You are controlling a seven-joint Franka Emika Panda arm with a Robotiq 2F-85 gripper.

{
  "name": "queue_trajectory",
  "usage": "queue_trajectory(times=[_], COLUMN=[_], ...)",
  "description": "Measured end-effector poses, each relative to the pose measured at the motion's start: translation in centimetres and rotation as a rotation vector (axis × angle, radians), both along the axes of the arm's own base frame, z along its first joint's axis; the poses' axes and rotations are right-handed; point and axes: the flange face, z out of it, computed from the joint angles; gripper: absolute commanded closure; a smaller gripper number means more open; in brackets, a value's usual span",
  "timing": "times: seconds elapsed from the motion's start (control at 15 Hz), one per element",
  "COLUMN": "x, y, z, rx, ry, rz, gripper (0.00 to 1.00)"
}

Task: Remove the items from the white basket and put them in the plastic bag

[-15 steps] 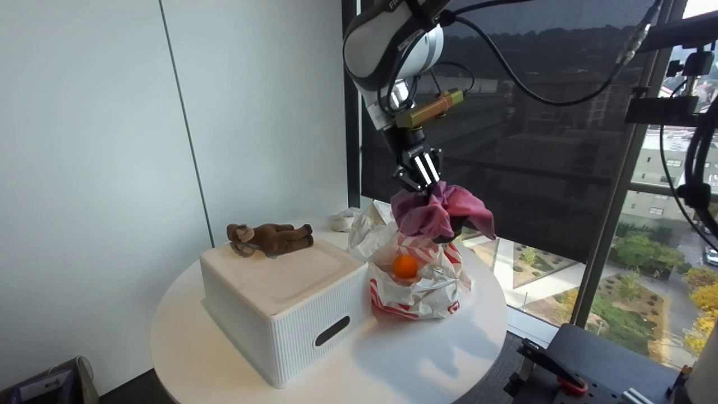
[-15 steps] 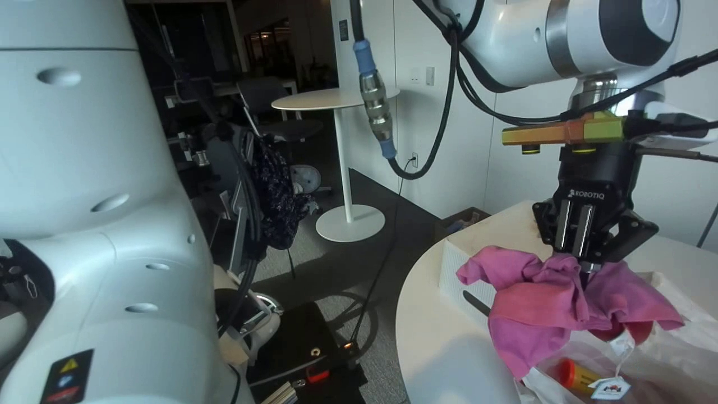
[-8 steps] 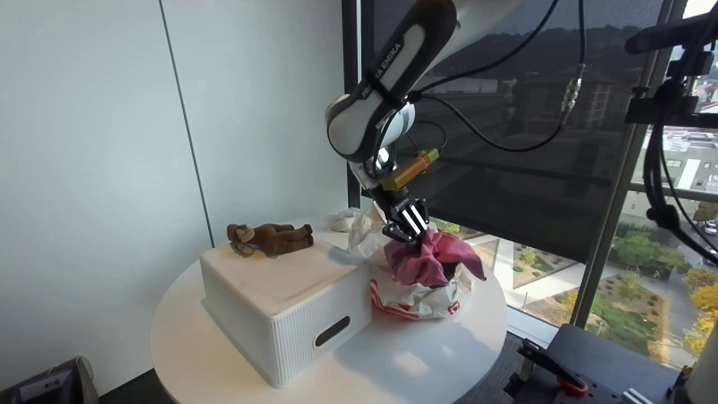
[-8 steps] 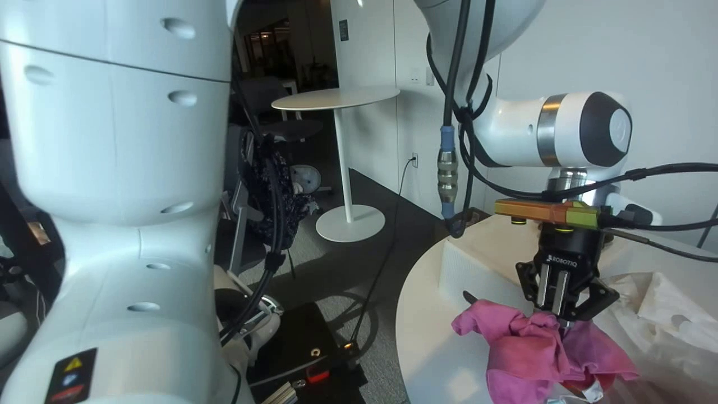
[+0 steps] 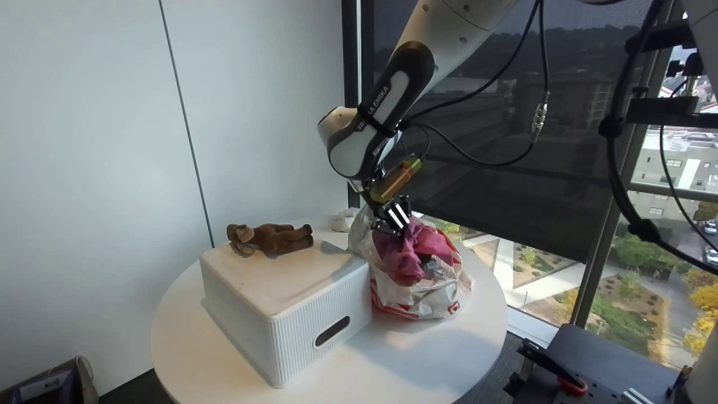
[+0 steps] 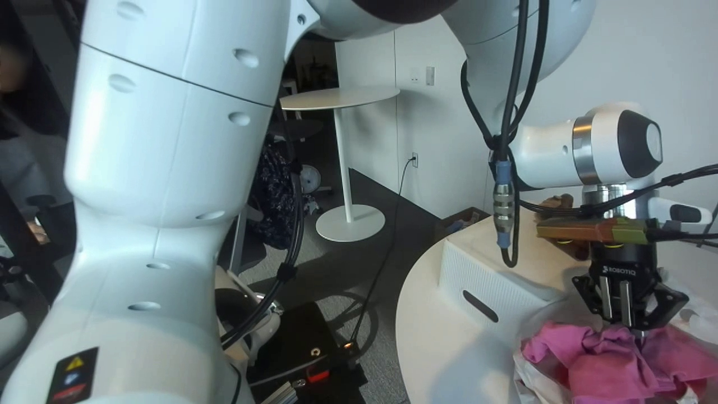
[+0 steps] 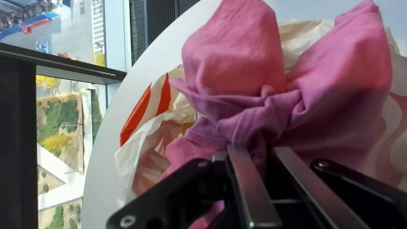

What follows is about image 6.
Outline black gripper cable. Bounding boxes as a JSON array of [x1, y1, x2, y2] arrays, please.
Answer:
[[514, 161, 718, 245]]

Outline black floor control box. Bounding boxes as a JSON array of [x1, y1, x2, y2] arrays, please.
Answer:
[[244, 299, 368, 404]]

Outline black floor cable bundle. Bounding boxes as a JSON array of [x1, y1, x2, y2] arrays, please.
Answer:
[[219, 223, 300, 355]]

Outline pink cloth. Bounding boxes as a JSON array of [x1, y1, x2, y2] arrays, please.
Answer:
[[520, 322, 718, 404]]

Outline white round ball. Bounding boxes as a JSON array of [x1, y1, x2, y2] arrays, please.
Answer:
[[299, 164, 326, 195]]

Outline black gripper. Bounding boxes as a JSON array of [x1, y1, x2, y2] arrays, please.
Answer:
[[573, 245, 691, 329]]

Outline white round side table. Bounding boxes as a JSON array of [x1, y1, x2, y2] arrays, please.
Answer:
[[276, 85, 403, 245]]

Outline yellow-green wrist camera board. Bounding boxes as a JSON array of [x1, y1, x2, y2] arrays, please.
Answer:
[[537, 214, 652, 248]]

